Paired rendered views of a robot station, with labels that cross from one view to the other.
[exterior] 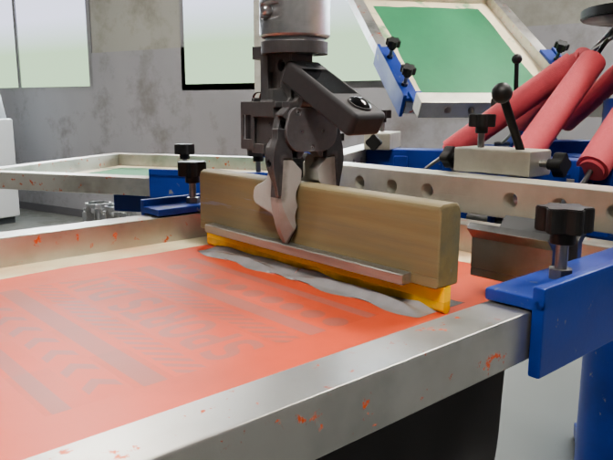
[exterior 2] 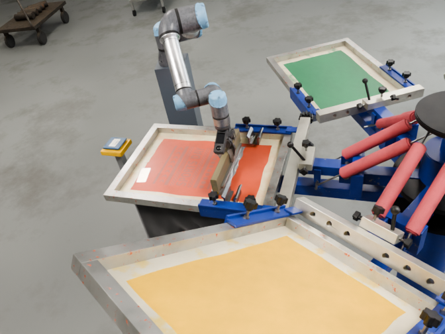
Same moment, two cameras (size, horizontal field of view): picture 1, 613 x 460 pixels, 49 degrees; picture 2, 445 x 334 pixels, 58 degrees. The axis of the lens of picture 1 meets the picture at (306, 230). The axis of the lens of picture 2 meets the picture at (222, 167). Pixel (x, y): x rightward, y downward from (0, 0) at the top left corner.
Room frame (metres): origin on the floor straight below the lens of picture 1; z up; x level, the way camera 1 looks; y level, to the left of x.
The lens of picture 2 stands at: (0.08, -1.35, 2.20)
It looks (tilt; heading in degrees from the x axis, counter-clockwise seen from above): 39 degrees down; 66
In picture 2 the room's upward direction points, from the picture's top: 11 degrees counter-clockwise
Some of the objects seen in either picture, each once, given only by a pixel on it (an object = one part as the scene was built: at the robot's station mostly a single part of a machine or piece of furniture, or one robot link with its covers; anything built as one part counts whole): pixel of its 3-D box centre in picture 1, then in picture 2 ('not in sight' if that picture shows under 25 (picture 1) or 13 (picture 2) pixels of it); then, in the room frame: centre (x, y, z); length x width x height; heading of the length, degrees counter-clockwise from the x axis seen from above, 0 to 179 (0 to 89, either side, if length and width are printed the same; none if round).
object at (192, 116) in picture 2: not in sight; (191, 141); (0.85, 0.80, 0.60); 0.18 x 0.18 x 1.20; 56
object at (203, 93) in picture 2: not in sight; (210, 95); (0.75, 0.11, 1.30); 0.11 x 0.11 x 0.08; 72
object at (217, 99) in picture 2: not in sight; (218, 104); (0.73, 0.02, 1.30); 0.09 x 0.08 x 0.11; 72
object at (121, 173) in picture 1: (236, 139); (344, 72); (1.62, 0.17, 1.05); 1.08 x 0.61 x 0.23; 72
